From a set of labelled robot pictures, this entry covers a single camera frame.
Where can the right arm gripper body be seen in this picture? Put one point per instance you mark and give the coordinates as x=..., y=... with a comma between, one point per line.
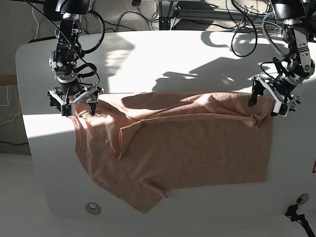
x=67, y=102

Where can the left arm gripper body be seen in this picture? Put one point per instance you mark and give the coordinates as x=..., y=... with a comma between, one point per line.
x=288, y=102

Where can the salmon pink T-shirt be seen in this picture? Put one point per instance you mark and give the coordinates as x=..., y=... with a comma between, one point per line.
x=138, y=147

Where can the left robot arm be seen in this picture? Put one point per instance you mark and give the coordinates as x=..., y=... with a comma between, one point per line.
x=295, y=66

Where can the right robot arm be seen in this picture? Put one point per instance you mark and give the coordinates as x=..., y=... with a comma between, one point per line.
x=63, y=60

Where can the red warning sticker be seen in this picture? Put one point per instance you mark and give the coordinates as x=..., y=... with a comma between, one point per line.
x=314, y=167

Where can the metal table grommet right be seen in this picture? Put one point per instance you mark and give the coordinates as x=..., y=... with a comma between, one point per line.
x=303, y=198

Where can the metal table grommet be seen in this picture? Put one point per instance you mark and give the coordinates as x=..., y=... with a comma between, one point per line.
x=93, y=208
x=303, y=198

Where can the metal table grommet left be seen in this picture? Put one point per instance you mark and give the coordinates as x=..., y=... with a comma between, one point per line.
x=93, y=208

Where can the black clamp with cable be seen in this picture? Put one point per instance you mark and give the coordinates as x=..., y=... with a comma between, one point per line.
x=299, y=218

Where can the aluminium frame post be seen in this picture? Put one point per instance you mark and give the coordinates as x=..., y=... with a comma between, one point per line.
x=167, y=19

